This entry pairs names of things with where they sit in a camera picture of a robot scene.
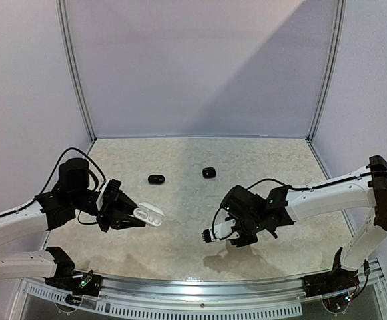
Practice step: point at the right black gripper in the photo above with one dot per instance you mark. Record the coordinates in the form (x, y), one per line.
(244, 236)

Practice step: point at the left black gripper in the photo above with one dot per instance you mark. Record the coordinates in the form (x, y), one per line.
(105, 218)

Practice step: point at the white earbud charging case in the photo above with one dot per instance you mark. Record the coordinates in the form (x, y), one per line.
(149, 214)

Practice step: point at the black earbud charging case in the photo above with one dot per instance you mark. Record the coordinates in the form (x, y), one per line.
(156, 179)

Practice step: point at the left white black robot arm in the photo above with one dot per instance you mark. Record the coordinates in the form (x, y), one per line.
(46, 212)

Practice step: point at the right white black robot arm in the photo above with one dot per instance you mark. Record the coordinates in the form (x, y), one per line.
(249, 213)

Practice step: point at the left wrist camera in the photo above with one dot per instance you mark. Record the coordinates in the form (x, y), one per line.
(108, 192)

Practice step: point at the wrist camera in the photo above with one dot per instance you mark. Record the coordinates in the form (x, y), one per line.
(223, 231)
(108, 192)

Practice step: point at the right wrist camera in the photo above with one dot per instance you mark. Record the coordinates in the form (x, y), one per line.
(223, 231)

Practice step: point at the aluminium front rail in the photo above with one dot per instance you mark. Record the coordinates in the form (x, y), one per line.
(130, 298)

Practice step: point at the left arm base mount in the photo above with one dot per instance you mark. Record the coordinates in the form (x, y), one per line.
(66, 277)

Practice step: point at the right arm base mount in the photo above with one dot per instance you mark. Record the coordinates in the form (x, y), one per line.
(337, 279)

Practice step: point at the left aluminium frame post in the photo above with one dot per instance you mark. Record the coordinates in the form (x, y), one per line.
(69, 50)

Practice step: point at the aluminium frame post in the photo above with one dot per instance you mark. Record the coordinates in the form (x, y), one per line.
(69, 50)
(329, 69)

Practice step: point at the right aluminium frame post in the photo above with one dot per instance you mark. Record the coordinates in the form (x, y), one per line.
(329, 69)

